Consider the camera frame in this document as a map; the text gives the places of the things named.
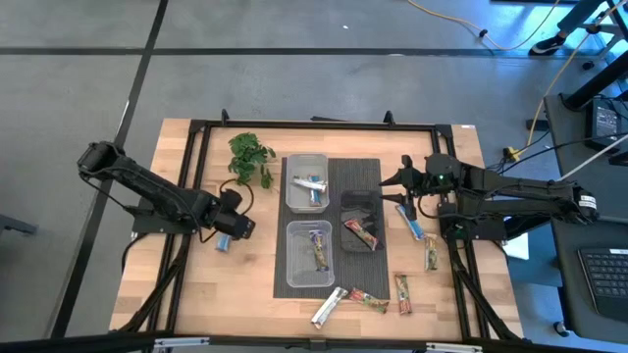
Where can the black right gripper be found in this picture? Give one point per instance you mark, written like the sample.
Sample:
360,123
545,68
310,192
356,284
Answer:
416,184

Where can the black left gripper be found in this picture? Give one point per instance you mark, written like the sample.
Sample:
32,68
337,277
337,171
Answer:
238,226

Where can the red green granola bar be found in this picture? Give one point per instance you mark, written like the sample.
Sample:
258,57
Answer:
368,300
362,234
403,294

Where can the green yellow snack packet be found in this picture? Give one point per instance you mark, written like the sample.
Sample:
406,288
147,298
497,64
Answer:
431,252

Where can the green purple granola bar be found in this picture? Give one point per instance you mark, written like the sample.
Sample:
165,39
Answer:
320,255

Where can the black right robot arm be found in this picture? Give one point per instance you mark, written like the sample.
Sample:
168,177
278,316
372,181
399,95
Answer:
520,191

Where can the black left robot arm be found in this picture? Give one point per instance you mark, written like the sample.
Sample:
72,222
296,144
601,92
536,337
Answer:
147,188

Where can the white silver backed granola bar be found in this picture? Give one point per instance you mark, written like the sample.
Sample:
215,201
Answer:
329,308

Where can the smoky grey plastic bin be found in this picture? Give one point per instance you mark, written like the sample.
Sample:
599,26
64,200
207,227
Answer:
358,206

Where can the dark grey woven placemat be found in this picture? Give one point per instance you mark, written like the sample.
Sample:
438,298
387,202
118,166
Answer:
355,171

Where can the green artificial plant sprig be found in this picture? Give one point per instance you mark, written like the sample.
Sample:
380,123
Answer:
247,154

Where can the clear plastic bin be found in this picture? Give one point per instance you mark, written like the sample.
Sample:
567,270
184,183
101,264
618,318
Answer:
299,274
299,166

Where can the white paper sheet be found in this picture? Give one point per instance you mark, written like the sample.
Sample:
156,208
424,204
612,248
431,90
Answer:
516,247

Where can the dark grey desk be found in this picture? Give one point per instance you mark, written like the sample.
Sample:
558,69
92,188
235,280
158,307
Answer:
569,235

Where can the person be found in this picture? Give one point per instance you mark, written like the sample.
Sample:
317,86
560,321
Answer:
547,45

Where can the black electronic device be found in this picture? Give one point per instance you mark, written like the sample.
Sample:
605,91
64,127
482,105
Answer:
606,125

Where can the black equipment stand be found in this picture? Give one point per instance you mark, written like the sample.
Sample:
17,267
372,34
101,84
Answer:
593,83

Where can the grey furniture base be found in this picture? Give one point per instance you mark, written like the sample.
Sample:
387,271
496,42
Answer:
15,223

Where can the black keyboard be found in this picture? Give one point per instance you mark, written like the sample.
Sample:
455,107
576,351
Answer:
606,279

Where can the black aluminium table frame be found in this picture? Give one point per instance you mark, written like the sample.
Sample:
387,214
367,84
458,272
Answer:
294,125

